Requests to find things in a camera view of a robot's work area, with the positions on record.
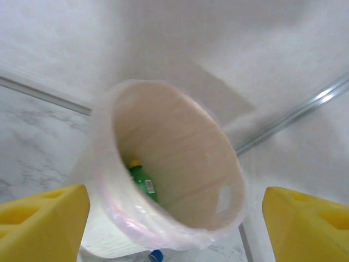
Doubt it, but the white plastic bin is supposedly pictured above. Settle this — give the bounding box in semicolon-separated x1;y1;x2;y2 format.
79;207;164;259

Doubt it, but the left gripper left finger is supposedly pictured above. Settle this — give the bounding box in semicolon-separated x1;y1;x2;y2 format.
0;184;91;262

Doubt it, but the green bottle yellow cap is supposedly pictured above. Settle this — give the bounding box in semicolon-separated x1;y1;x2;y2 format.
127;159;160;204

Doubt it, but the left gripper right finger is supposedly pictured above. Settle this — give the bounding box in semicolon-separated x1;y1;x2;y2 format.
262;186;349;262

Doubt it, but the blue-capped bottle light-blue label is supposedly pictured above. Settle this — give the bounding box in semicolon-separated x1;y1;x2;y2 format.
148;249;164;262

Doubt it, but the pink translucent bin liner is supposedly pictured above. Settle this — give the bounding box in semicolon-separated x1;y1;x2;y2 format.
67;79;248;251

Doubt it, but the aluminium frame post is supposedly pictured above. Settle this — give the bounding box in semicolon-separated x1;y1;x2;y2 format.
234;75;349;156

